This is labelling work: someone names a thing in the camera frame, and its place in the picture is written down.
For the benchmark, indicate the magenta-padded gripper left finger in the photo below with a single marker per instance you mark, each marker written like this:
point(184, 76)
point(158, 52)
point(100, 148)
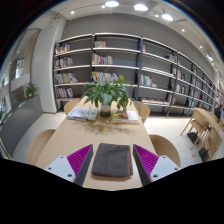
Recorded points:
point(63, 166)

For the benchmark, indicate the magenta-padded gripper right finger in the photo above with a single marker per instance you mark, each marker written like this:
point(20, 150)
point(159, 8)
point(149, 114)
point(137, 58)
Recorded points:
point(161, 166)

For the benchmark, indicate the zigzag striped brown towel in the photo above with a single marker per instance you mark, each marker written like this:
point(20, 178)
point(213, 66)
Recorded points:
point(112, 160)

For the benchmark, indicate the round-backed wooden chair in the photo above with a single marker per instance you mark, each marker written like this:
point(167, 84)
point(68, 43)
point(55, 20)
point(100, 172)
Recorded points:
point(145, 111)
point(70, 106)
point(38, 145)
point(165, 148)

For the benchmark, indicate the white and blue book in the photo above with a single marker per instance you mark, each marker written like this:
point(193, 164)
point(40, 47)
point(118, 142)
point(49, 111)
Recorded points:
point(82, 113)

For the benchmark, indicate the yellow covered book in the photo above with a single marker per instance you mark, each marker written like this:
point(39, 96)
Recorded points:
point(125, 117)

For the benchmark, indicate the light wooden side table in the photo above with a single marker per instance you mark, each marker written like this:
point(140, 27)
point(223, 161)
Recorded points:
point(213, 133)

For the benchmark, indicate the small background green plant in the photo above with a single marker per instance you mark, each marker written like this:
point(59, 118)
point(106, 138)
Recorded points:
point(31, 90)

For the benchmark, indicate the green potted plant white pot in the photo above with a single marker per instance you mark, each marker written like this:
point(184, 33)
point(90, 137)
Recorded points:
point(106, 93)

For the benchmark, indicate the grey bookshelf unit with books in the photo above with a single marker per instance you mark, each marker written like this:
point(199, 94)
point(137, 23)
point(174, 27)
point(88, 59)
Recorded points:
point(116, 41)

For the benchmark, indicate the group of ceiling lights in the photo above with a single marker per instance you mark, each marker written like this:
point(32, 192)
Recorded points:
point(112, 3)

